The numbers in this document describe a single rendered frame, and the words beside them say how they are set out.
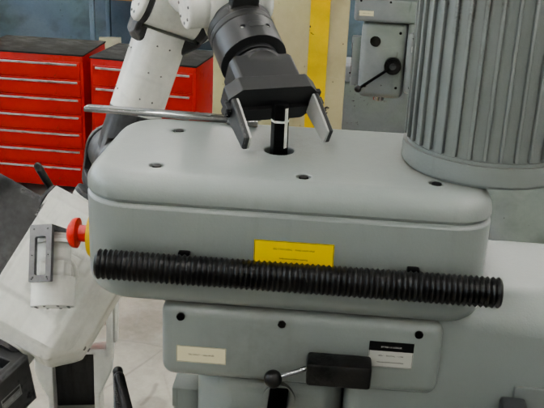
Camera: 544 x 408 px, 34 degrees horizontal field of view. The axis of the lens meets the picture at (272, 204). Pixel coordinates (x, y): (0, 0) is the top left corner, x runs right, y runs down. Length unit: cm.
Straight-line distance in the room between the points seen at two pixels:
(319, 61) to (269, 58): 169
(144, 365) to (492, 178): 338
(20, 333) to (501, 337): 77
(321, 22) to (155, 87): 137
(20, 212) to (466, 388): 78
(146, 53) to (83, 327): 46
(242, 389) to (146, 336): 338
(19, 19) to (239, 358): 987
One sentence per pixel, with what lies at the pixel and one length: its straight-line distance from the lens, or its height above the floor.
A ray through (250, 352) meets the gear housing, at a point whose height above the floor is 167.
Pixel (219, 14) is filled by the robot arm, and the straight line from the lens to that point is 117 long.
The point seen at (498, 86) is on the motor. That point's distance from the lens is 98.
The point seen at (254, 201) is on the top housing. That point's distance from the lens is 98.
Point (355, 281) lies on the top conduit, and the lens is 97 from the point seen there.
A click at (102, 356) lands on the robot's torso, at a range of 188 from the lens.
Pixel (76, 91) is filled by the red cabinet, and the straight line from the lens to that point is 605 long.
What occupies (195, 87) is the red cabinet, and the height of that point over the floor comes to 87.
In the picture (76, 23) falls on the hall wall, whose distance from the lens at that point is 1063.
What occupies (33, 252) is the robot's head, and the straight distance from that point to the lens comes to 137.
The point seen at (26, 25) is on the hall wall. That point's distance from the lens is 1082.
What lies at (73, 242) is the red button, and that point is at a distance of 117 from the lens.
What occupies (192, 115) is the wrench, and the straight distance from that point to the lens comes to 121.
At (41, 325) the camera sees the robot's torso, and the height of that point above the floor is 152.
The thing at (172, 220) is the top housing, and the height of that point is 184.
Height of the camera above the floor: 222
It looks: 21 degrees down
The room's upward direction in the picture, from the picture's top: 2 degrees clockwise
